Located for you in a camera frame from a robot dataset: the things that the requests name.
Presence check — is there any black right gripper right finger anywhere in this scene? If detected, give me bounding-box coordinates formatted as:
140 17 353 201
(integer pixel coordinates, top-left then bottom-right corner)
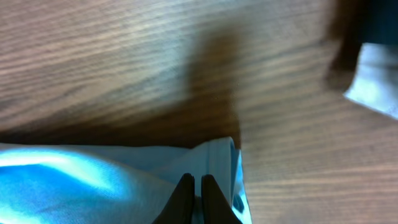
201 175 242 224

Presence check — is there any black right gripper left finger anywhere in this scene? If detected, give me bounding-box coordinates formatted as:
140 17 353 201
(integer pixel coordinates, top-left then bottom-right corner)
152 173 195 224

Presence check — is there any light blue t-shirt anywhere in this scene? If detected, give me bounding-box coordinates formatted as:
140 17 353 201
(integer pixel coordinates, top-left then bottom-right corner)
1 138 252 223

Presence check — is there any pile of black clothes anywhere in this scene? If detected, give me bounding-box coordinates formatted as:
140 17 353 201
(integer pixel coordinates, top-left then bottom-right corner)
359 0 397 46

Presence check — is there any white folded garment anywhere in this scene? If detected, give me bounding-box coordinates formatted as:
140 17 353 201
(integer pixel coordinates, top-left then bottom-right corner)
344 43 397 119

